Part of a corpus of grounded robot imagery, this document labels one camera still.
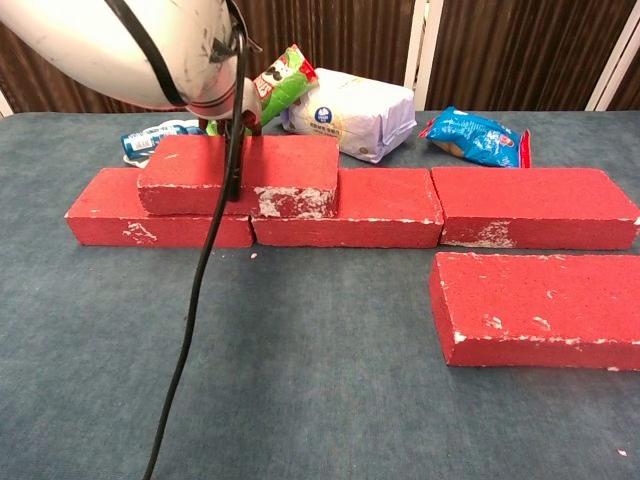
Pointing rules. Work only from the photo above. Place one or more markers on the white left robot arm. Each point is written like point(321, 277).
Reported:
point(100, 50)

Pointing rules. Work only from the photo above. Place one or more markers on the teal felt table cloth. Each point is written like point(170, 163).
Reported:
point(320, 415)

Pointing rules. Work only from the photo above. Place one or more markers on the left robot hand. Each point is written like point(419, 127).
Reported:
point(252, 107)

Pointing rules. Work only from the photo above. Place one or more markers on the green snack bag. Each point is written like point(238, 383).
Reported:
point(285, 85)

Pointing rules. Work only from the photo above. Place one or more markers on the blue snack bag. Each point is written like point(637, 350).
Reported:
point(475, 137)

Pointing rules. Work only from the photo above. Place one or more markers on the white flour bag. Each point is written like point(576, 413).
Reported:
point(350, 115)

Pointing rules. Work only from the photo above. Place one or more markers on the red brick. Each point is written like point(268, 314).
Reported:
point(290, 165)
point(390, 200)
point(540, 300)
point(105, 197)
point(530, 200)

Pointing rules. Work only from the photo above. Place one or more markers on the blue spray bottle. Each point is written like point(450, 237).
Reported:
point(137, 142)

